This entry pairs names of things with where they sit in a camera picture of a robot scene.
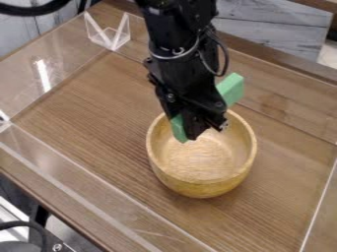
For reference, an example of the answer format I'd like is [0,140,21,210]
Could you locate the black table leg frame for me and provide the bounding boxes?
[29,205,75,252]

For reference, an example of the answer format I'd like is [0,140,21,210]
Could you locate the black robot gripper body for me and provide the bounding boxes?
[143,38,228,120]

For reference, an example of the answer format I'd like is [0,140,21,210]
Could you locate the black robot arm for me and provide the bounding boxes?
[135,0,228,143]

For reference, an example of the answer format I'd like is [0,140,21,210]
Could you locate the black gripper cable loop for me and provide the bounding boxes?
[196,24,230,78]

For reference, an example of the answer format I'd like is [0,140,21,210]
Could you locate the brown wooden bowl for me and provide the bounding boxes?
[145,110,258,199]

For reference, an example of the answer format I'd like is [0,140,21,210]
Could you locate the black arm cable top left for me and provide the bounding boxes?
[0,0,71,18]

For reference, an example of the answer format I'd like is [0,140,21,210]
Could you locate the clear acrylic corner bracket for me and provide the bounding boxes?
[83,12,129,51]

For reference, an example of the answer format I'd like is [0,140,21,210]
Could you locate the green rectangular block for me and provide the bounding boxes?
[170,73,244,143]

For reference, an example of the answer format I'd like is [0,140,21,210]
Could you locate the black cable under table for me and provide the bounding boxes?
[0,220,47,252]

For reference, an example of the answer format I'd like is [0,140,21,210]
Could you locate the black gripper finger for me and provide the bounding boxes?
[182,108,208,141]
[206,114,227,132]

